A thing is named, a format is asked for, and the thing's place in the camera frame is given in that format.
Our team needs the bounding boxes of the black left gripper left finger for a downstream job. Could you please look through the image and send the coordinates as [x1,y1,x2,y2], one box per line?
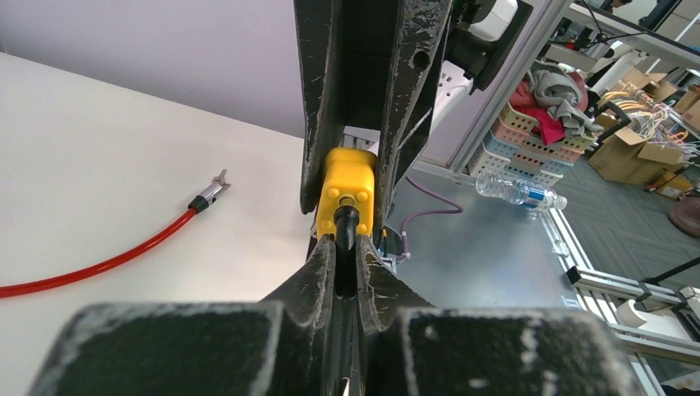
[264,235,336,395]

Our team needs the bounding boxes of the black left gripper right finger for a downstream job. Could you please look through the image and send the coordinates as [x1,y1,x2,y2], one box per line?
[355,236,437,395]

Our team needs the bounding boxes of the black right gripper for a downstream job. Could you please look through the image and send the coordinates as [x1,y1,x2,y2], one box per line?
[294,0,453,231]

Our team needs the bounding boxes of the yellow padlock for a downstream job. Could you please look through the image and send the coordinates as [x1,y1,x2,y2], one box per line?
[316,148,376,299]

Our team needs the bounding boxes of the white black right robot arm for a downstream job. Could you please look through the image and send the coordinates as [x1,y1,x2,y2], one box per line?
[294,1,532,223]

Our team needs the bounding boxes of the plastic water bottle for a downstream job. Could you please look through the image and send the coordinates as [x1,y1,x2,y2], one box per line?
[475,171,568,221]

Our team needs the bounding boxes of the stacked plastic baskets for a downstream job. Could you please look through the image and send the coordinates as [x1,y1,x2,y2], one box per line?
[465,104,596,186]

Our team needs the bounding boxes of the cardboard box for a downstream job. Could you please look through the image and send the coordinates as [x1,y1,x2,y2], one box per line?
[588,127,684,186]

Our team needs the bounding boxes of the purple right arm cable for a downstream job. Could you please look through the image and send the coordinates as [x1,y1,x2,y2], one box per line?
[382,174,465,263]

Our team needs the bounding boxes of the red cable lock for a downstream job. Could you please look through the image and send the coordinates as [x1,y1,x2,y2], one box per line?
[0,169,231,299]

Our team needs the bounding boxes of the aluminium frame rail right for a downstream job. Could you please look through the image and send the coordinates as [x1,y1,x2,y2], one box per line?
[419,1,570,172]

